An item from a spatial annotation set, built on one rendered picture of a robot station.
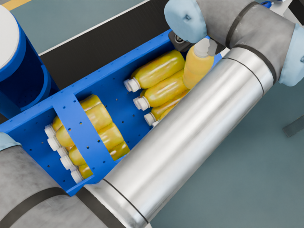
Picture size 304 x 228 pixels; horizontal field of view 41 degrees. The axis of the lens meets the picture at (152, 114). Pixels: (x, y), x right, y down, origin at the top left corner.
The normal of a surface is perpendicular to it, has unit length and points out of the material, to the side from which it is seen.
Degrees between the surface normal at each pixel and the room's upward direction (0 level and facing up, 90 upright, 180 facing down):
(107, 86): 55
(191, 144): 19
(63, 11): 0
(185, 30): 90
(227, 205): 0
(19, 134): 60
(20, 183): 35
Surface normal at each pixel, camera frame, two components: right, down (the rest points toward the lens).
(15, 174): 0.31, -0.77
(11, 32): 0.03, -0.25
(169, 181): 0.51, 0.18
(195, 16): 0.33, 0.10
